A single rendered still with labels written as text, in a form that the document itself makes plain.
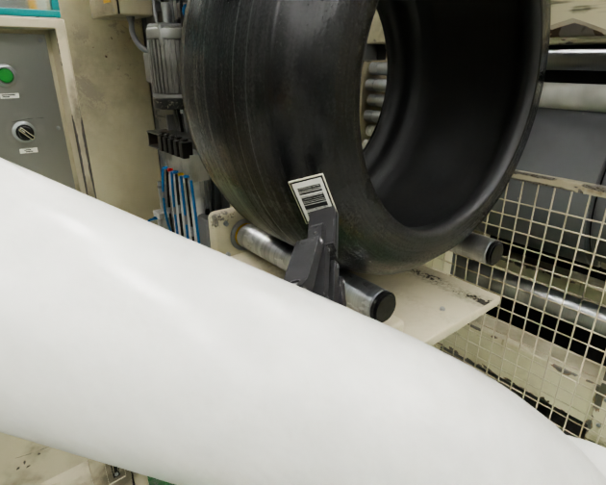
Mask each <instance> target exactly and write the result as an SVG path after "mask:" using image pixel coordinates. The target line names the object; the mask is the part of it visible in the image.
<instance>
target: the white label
mask: <svg viewBox="0 0 606 485"><path fill-rule="evenodd" d="M289 185H290V188H291V191H292V193H293V195H294V198H295V200H296V202H297V204H298V207H299V209H300V211H301V214H302V216H303V217H304V219H305V222H306V224H307V223H309V217H310V212H312V211H316V210H319V209H323V208H327V207H330V206H335V203H334V201H333V198H332V195H331V193H330V191H329V188H328V186H327V183H326V180H325V178H324V175H323V173H319V174H316V175H312V176H308V177H304V178H301V179H297V180H293V181H289ZM335 208H336V206H335Z"/></svg>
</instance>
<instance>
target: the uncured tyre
mask: <svg viewBox="0 0 606 485"><path fill-rule="evenodd" d="M376 10H377V12H378V14H379V17H380V20H381V23H382V27H383V31H384V36H385V41H386V47H387V61H388V72H387V84H386V92H385V97H384V102H383V106H382V110H381V113H380V115H379V118H378V121H377V124H376V126H375V129H374V131H373V133H372V135H371V137H370V139H369V141H368V143H367V144H366V146H365V148H364V149H363V146H362V139H361V128H360V87H361V77H362V69H363V62H364V56H365V51H366V43H367V38H368V34H369V30H370V26H371V23H372V19H373V16H374V14H375V11H376ZM550 23H551V0H188V2H187V6H186V10H185V15H184V21H183V27H182V35H181V45H180V79H181V91H182V97H183V104H184V109H185V114H186V119H187V123H188V126H189V131H190V134H191V137H192V140H193V143H194V146H195V148H196V151H197V153H198V155H199V157H200V160H201V162H202V164H203V166H204V168H206V170H207V172H208V174H209V175H210V177H211V179H212V180H213V182H214V183H215V185H216V186H217V188H218V189H219V190H220V192H221V193H222V194H223V195H224V197H225V198H226V199H227V201H228V202H229V203H230V204H231V205H232V206H233V207H234V209H235V210H236V211H237V212H238V213H239V214H240V215H242V216H243V217H244V218H245V219H246V220H248V221H249V222H250V223H252V224H253V225H254V226H256V227H257V228H259V229H261V230H262V231H264V232H266V233H268V234H269V235H271V236H273V237H275V238H277V239H279V240H281V241H283V242H285V243H288V244H290V245H293V246H295V243H296V242H297V241H301V240H305V239H307V238H308V228H309V223H307V224H306V222H305V219H304V217H303V216H302V214H301V211H300V209H299V207H298V204H297V202H296V200H295V198H294V195H293V193H292V191H291V188H290V185H289V181H293V180H297V179H301V178H304V177H308V176H312V175H316V174H319V173H323V175H324V178H325V180H326V183H327V186H328V188H329V191H330V193H331V195H332V198H333V201H334V203H335V206H336V209H337V211H338V214H339V244H338V259H336V260H335V261H337V263H338V264H339V266H340V268H341V269H344V270H348V271H352V272H359V273H367V274H377V275H390V274H397V273H401V272H405V271H408V270H411V269H414V268H418V267H420V266H422V265H424V264H426V263H427V262H429V261H431V260H433V259H435V258H437V257H439V256H440V255H442V254H443V253H445V252H447V251H448V250H450V249H452V248H453V247H455V246H456V245H457V244H459V243H460V242H462V241H463V240H464V239H465V238H466V237H467V236H468V235H470V234H471V233H472V232H473V231H474V230H475V229H476V228H477V226H478V225H479V224H480V223H481V222H482V221H483V220H484V218H485V217H486V216H487V215H488V213H489V212H490V211H491V209H492V208H493V206H494V205H495V203H496V202H497V200H498V199H499V197H500V196H501V194H502V193H503V192H504V190H505V188H506V187H507V185H508V183H509V181H510V179H511V178H512V176H513V174H514V172H515V170H516V168H517V165H518V162H519V160H520V158H521V155H522V153H523V150H524V148H525V145H526V143H527V141H528V138H529V135H530V133H531V130H532V127H533V123H534V120H535V117H536V113H537V110H538V107H539V103H540V99H541V95H542V90H543V82H544V76H545V72H546V65H547V58H548V49H549V40H550Z"/></svg>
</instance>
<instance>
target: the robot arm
mask: <svg viewBox="0 0 606 485"><path fill-rule="evenodd" d="M338 244H339V214H338V212H337V211H336V208H335V206H330V207H327V208H323V209H319V210H316V211H312V212H310V217H309V228H308V238H307V239H305V240H301V241H297V242H296V243H295V246H294V249H293V252H292V254H291V257H290V262H289V265H288V268H287V271H286V274H285V277H284V280H283V279H281V278H278V277H276V276H274V275H271V274H269V273H267V272H265V271H262V270H260V269H258V268H254V267H252V266H249V265H247V264H246V263H243V262H241V261H239V260H236V259H234V258H232V257H229V256H227V255H225V254H222V253H220V252H218V251H216V250H213V249H211V248H209V247H207V246H205V245H203V244H200V243H198V242H194V241H192V240H190V239H187V238H185V237H183V236H180V235H178V234H176V233H173V232H171V231H169V230H167V229H164V228H163V227H161V226H158V225H156V224H154V223H151V222H149V221H147V220H144V219H142V218H140V217H136V216H134V215H131V214H129V213H127V212H125V211H122V210H120V209H118V208H116V207H114V206H112V205H109V204H107V203H105V202H102V201H100V200H98V199H95V198H93V197H91V196H88V195H86V194H84V193H81V192H79V191H76V190H73V189H71V188H70V187H67V186H65V185H63V184H60V183H58V182H56V181H53V180H51V179H49V178H46V177H44V176H42V175H39V174H37V173H35V172H33V171H31V170H29V169H27V168H24V167H22V166H18V165H16V164H14V163H11V162H9V161H7V160H4V159H2V158H0V432H2V433H5V434H8V435H12V436H14V437H17V438H21V439H24V440H27V441H31V442H34V443H38V444H41V445H44V446H48V447H52V448H56V449H59V450H62V451H66V452H69V453H72V454H76V455H79V456H82V457H86V458H88V459H91V460H95V461H98V462H101V463H105V464H108V465H111V466H115V467H118V468H121V469H124V470H127V471H131V472H136V473H140V474H143V475H146V476H150V477H153V478H156V479H160V480H162V481H165V482H169V483H172V484H175V485H606V447H602V446H600V445H597V444H595V443H592V442H589V441H586V440H583V439H580V438H576V437H572V436H569V435H565V434H564V433H563V432H562V431H561V430H560V429H559V428H558V427H557V426H556V425H555V424H554V423H553V422H552V421H550V420H549V419H548V418H546V417H545V416H544V415H543V414H541V413H540V412H539V411H537V410H536V409H535V408H534V407H532V406H531V405H530V404H528V403H527V402H526V401H525V400H523V399H522V398H521V397H519V396H518V395H516V394H515V393H513V392H512V391H510V390H509V389H507V388H506V387H504V386H503V385H501V384H499V383H498V382H496V381H495V380H493V379H492V378H490V377H488V376H487V375H486V374H484V373H482V372H481V371H479V370H476V369H475V368H473V367H471V366H469V365H467V364H466V363H464V362H462V361H460V360H458V359H456V358H454V357H452V356H450V355H448V354H446V353H444V352H442V351H440V350H438V349H436V348H434V347H432V346H430V345H428V344H426V343H424V342H422V341H420V340H418V339H416V338H414V337H412V336H410V335H407V334H405V333H403V332H401V331H399V330H397V329H394V328H392V327H390V326H388V325H386V324H384V323H382V322H380V321H378V320H375V319H372V318H370V317H367V316H365V315H363V314H360V313H358V312H356V311H354V310H351V309H349V308H347V307H346V299H345V286H344V284H345V282H344V279H343V278H342V276H340V277H339V268H340V266H339V264H338V263H337V261H335V260H336V259H338Z"/></svg>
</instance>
